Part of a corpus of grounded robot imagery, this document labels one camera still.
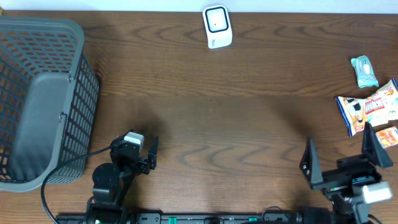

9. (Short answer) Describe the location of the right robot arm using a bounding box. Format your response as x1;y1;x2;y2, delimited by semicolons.
300;123;393;223

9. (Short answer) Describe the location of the grey plastic shopping basket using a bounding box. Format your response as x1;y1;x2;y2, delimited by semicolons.
1;16;100;192

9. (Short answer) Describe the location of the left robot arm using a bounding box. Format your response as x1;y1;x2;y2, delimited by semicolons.
83;138;159;224

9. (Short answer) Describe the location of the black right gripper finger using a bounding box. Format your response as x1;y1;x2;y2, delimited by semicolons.
299;138;323;186
361;122;393;169

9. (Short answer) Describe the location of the light teal snack packet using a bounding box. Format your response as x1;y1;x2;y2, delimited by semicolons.
351;55;379;88

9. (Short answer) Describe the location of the black mounting rail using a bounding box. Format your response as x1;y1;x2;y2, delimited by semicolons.
56;212;304;224

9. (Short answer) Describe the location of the white barcode scanner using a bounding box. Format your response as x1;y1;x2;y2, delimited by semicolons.
202;5;233;49

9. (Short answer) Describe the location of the orange tissue box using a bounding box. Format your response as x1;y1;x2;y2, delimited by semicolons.
376;126;398;149

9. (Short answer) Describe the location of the yellow snack bag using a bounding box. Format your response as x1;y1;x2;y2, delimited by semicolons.
335;78;397;137

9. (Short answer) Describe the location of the black left camera cable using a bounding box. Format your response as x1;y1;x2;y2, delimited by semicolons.
40;146;112;224

